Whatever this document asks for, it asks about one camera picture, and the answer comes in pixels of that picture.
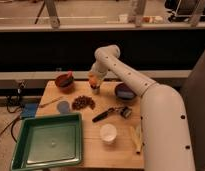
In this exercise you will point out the small grey round lid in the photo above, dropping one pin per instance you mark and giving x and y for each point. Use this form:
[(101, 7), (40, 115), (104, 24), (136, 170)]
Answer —
[(63, 107)]

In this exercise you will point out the red bowl with utensil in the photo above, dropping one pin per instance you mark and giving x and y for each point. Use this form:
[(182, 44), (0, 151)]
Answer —
[(64, 80)]

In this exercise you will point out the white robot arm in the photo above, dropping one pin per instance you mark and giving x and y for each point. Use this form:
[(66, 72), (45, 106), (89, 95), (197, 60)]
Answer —
[(165, 132)]

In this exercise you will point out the dark bowl with blue sponge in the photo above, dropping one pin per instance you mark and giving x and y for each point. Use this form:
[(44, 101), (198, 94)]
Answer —
[(123, 92)]

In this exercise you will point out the wooden board table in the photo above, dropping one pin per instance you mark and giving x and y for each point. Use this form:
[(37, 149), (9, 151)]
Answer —
[(96, 154)]

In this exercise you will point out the red yellow apple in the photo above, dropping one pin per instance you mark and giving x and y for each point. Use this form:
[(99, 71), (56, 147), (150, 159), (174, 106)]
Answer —
[(93, 82)]

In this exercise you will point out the pile of brown nuts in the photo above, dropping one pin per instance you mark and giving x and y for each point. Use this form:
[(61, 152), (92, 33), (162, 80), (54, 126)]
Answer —
[(82, 102)]

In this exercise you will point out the white plastic cup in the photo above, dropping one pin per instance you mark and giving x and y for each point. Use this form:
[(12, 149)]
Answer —
[(108, 133)]

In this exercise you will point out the blue power box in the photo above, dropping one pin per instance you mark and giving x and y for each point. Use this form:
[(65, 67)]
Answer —
[(29, 110)]

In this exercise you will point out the yellow corn husk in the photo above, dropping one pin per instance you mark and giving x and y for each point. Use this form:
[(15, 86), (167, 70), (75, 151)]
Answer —
[(136, 136)]

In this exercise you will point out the green plastic tray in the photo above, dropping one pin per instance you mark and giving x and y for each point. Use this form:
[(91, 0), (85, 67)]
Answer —
[(47, 142)]

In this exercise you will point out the wooden stick utensil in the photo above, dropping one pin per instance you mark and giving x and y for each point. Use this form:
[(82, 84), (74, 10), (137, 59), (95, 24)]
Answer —
[(50, 102)]

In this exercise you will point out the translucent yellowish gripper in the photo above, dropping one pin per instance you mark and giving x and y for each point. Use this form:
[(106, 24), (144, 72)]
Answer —
[(99, 76)]

